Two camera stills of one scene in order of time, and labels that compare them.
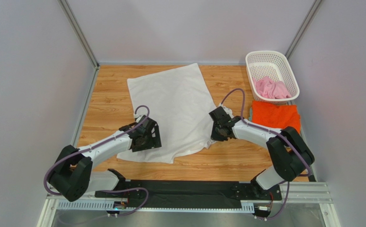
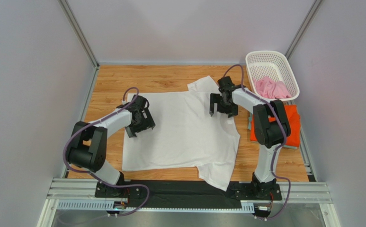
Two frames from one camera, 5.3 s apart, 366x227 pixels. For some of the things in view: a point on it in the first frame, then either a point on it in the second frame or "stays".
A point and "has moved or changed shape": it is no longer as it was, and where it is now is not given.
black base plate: x=193 y=193 stays
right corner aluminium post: x=302 y=28 stays
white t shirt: x=179 y=101 has moved or changed shape
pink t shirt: x=266 y=88 stays
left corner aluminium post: x=80 y=33 stays
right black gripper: x=216 y=125 to x=222 y=105
